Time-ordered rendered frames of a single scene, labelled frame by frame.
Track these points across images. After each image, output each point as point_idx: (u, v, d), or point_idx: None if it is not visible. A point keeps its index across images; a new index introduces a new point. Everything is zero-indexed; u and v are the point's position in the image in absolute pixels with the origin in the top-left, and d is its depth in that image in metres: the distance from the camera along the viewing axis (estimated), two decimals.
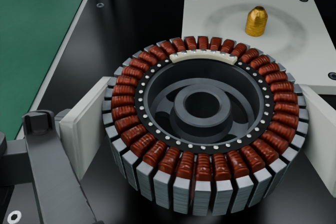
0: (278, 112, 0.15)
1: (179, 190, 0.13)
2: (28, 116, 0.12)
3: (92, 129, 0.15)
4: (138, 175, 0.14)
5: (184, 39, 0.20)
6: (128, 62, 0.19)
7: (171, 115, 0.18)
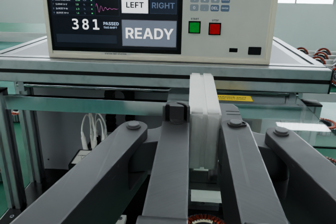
0: None
1: None
2: (168, 105, 0.13)
3: None
4: None
5: None
6: None
7: None
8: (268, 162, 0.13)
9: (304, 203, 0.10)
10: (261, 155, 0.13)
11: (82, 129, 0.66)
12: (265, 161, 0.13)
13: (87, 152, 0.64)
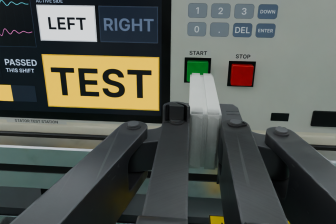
0: None
1: None
2: (168, 105, 0.13)
3: None
4: None
5: None
6: None
7: None
8: (268, 162, 0.13)
9: (304, 203, 0.10)
10: (261, 155, 0.13)
11: None
12: (265, 161, 0.13)
13: None
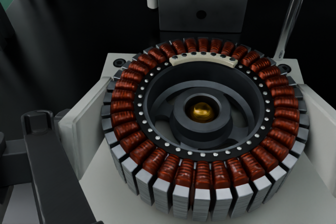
0: (278, 118, 0.15)
1: (178, 198, 0.13)
2: (27, 116, 0.12)
3: (91, 129, 0.15)
4: (137, 182, 0.14)
5: (184, 40, 0.20)
6: (127, 65, 0.19)
7: (171, 118, 0.18)
8: None
9: None
10: None
11: None
12: None
13: None
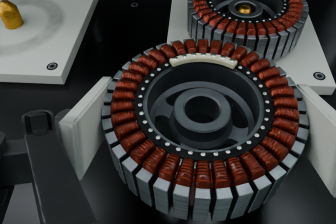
0: (278, 118, 0.15)
1: (179, 197, 0.13)
2: (28, 116, 0.12)
3: (92, 129, 0.15)
4: (138, 182, 0.14)
5: (184, 42, 0.20)
6: (127, 66, 0.19)
7: (171, 119, 0.18)
8: None
9: None
10: None
11: None
12: None
13: None
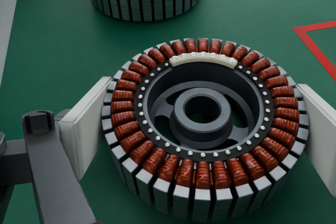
0: (278, 118, 0.15)
1: (179, 198, 0.13)
2: (27, 116, 0.12)
3: (92, 129, 0.15)
4: (138, 182, 0.14)
5: (184, 41, 0.20)
6: (127, 65, 0.19)
7: (171, 119, 0.18)
8: None
9: None
10: None
11: None
12: None
13: None
